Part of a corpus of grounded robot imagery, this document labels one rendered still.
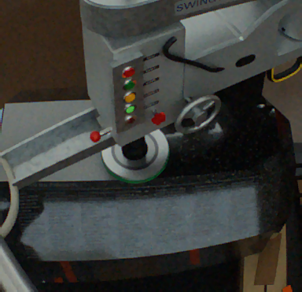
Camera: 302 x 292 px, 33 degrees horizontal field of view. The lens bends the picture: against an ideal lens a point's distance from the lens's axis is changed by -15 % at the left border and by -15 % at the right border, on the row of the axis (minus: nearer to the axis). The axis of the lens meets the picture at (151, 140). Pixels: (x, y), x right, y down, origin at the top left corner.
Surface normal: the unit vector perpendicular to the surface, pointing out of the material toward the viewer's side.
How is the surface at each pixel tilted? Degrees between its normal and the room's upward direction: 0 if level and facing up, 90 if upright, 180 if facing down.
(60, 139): 2
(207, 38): 4
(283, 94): 0
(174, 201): 45
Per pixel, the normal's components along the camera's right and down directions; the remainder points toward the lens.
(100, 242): 0.04, 0.23
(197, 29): -0.06, -0.49
